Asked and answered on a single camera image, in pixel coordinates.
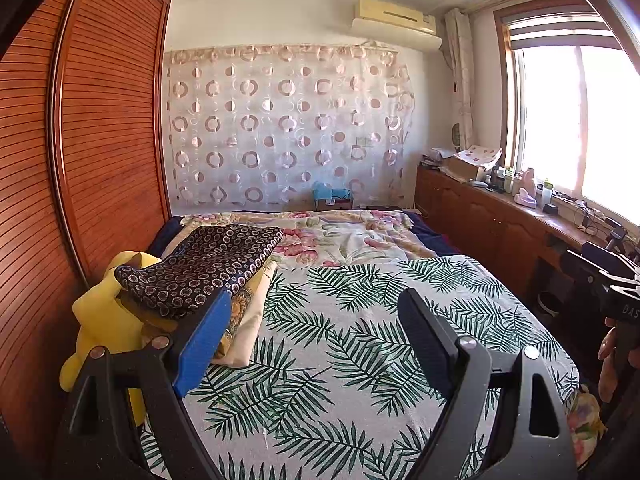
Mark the navy patterned silk garment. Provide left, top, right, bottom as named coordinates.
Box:
left=114, top=224, right=282, bottom=320

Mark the right hand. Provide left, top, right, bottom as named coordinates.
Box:
left=598, top=318, right=618, bottom=403

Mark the golden brocade folded cloth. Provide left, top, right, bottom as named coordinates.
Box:
left=212, top=259, right=278, bottom=368

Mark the wooden sideboard cabinet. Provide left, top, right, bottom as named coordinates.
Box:
left=414, top=166, right=604, bottom=304

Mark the yellow folded garment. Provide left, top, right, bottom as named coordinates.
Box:
left=58, top=250, right=164, bottom=428

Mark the navy blue blanket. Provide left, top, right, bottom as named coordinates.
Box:
left=405, top=210, right=459, bottom=257

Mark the palm leaf bed sheet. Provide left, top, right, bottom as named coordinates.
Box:
left=184, top=255, right=579, bottom=479

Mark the floral bed quilt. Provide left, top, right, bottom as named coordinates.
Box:
left=163, top=209, right=437, bottom=269

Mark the cardboard box on cabinet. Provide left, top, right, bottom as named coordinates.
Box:
left=444, top=145, right=502, bottom=182

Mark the blue toy on headboard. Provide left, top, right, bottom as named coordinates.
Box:
left=311, top=182, right=354, bottom=211

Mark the circle patterned sheer curtain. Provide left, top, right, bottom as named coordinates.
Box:
left=163, top=44, right=416, bottom=214

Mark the wooden louvered wardrobe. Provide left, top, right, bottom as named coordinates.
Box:
left=1, top=0, right=170, bottom=469

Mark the window with wooden frame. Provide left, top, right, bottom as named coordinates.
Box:
left=494, top=0, right=639, bottom=229

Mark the wall air conditioner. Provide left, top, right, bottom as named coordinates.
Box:
left=352, top=0, right=442, bottom=52

